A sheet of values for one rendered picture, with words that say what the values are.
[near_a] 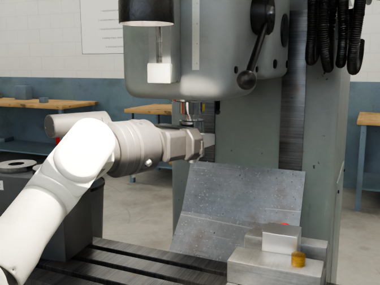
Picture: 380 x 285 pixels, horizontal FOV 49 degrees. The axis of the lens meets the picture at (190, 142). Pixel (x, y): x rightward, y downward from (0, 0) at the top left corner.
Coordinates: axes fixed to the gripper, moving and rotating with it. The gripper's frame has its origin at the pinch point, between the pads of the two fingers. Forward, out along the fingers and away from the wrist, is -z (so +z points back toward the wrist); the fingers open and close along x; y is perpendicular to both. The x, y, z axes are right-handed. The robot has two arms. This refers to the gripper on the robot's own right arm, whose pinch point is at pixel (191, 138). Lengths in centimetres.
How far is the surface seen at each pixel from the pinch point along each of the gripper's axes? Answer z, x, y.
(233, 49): 2.6, -11.7, -15.9
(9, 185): 20.1, 36.9, 13.2
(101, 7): -265, 451, -95
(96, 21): -262, 459, -76
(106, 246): 2.4, 26.5, 29.4
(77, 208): 8.5, 28.3, 19.0
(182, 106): 2.5, 0.1, -6.1
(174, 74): 10.1, -6.3, -11.8
